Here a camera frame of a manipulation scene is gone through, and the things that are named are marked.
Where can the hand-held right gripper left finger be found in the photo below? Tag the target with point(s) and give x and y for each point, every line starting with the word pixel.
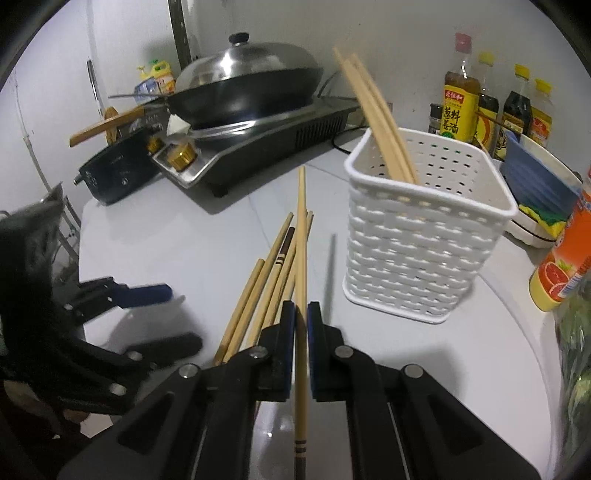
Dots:
pixel 288 350

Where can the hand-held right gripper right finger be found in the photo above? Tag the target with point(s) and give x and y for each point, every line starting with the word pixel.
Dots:
pixel 313 350

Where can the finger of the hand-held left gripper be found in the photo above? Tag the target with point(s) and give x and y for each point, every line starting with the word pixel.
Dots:
pixel 171 348
pixel 143 295

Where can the pile of wooden chopsticks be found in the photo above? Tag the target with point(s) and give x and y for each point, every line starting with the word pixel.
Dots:
pixel 249 295

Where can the dark-tipped striped wooden chopstick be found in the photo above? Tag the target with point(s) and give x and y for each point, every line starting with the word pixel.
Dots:
pixel 302 230

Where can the white plastic woven basket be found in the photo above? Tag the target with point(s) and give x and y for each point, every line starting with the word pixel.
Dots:
pixel 415 258

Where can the person's left forearm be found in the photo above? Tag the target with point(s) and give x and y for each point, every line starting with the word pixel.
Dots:
pixel 27 438

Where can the person's left hand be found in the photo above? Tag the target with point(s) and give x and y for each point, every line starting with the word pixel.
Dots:
pixel 76 415

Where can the black electric pot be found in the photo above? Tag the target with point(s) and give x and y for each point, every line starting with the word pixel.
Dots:
pixel 115 170

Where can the round wooden board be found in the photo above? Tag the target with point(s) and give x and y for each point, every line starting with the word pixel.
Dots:
pixel 111 123

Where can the silver induction cooker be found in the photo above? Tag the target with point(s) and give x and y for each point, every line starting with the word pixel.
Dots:
pixel 258 143

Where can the blue and white carton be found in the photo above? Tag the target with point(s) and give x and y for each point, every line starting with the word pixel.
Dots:
pixel 147 88

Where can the yellow detergent jug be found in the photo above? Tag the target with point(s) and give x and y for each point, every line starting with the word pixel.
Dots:
pixel 162 76

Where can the white dish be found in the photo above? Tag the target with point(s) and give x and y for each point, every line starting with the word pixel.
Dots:
pixel 521 230

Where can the steel wok lid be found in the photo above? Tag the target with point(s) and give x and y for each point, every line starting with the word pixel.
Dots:
pixel 249 60

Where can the black-capped spice jar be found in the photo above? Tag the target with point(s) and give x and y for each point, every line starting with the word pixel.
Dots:
pixel 436 120

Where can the green leafy vegetables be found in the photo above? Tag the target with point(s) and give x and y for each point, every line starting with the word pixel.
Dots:
pixel 575 369

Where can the orange dish soap bottle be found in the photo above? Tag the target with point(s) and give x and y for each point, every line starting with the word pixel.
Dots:
pixel 563 263

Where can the clear plastic bag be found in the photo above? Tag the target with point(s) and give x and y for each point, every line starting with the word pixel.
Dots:
pixel 577 323

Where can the dark vertical pipe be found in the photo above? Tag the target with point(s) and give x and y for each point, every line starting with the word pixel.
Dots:
pixel 181 32

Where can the pale thin stick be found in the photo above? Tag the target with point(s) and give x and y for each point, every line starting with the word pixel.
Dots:
pixel 483 145

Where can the yellow sponge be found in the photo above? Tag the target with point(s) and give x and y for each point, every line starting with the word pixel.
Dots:
pixel 549 224

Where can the blue bowl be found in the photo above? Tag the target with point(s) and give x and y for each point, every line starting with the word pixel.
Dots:
pixel 531 175

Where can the red-capped yellow-label sauce bottle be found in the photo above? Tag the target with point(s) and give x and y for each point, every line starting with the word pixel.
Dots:
pixel 461 106

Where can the dark brown chopstick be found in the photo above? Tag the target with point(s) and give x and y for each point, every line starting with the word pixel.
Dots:
pixel 494 119

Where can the yellow-capped vinegar bottle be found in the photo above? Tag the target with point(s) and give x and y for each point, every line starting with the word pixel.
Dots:
pixel 488 106

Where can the yellow-capped dark soy bottle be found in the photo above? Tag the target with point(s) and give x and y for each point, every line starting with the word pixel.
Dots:
pixel 515 108

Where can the yellow-capped orange-label bottle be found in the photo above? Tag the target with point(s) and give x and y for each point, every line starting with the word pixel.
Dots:
pixel 541 120

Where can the white wall pipe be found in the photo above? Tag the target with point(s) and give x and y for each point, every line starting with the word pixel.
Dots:
pixel 32 143

